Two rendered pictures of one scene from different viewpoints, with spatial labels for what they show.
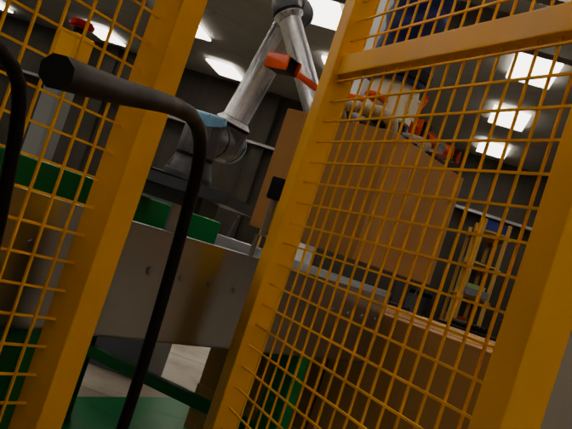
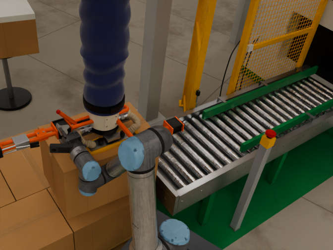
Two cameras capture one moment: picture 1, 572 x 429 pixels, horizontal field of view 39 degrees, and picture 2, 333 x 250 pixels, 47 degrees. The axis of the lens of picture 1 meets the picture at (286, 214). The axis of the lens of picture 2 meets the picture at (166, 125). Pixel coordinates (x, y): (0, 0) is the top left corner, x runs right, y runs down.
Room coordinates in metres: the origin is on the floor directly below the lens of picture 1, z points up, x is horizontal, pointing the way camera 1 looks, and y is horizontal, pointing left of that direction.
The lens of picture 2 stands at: (4.20, 0.62, 2.56)
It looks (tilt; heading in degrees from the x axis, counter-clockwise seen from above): 40 degrees down; 198
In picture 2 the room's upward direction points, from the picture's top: 8 degrees clockwise
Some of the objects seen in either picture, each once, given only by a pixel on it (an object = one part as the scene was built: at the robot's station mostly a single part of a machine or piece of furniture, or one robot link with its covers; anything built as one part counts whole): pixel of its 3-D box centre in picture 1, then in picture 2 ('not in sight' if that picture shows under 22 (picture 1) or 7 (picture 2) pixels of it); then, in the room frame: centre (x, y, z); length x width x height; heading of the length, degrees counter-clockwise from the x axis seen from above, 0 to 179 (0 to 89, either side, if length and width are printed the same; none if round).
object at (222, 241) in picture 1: (282, 265); (147, 165); (2.43, -0.04, 0.58); 0.70 x 0.03 x 0.06; 59
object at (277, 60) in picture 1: (283, 65); (173, 125); (2.64, 0.16, 1.20); 0.09 x 0.08 x 0.05; 58
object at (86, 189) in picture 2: not in sight; (89, 181); (3.13, -0.08, 1.08); 0.12 x 0.09 x 0.12; 158
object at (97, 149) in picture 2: not in sight; (111, 138); (2.80, -0.14, 1.09); 0.34 x 0.10 x 0.05; 148
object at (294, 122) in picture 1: (362, 200); (100, 157); (2.77, -0.23, 0.87); 0.60 x 0.40 x 0.40; 146
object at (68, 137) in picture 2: not in sight; (73, 144); (3.04, -0.23, 1.20); 0.12 x 0.09 x 0.08; 59
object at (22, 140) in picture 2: (435, 145); (21, 142); (3.15, -0.46, 1.20); 0.07 x 0.07 x 0.04; 58
